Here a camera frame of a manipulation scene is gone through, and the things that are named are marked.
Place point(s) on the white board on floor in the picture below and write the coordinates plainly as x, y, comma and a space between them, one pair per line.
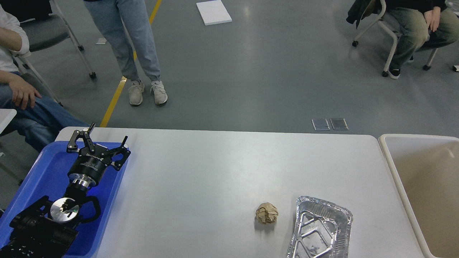
213, 12

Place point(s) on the right clear floor plate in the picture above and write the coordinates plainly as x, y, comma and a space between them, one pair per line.
339, 124

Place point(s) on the blue plastic tray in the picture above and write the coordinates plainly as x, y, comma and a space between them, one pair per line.
48, 177

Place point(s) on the white chair at right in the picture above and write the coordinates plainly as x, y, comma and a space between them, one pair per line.
363, 8

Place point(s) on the yellow floor tape line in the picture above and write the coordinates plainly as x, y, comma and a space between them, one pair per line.
122, 83

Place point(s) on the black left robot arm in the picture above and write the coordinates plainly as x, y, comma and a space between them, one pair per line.
64, 203

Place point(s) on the left clear floor plate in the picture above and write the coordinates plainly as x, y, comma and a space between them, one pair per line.
320, 124

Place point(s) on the clear floor plate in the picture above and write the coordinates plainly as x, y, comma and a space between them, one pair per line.
320, 124
339, 124

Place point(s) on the seated person in blue jeans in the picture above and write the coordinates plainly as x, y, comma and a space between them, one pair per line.
39, 118

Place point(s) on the standing person in grey pants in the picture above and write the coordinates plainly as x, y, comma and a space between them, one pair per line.
125, 25

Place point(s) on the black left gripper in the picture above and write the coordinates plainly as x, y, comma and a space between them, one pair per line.
92, 161

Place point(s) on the seated person in green pants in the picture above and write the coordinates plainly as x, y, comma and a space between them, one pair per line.
424, 24

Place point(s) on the aluminium foil tray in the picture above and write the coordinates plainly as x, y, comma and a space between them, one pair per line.
322, 229

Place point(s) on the white side table corner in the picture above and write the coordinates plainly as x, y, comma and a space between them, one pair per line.
6, 116

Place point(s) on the beige plastic bin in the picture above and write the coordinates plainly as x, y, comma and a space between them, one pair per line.
425, 169

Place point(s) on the crumpled brown paper ball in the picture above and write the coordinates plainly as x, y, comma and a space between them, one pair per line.
267, 213

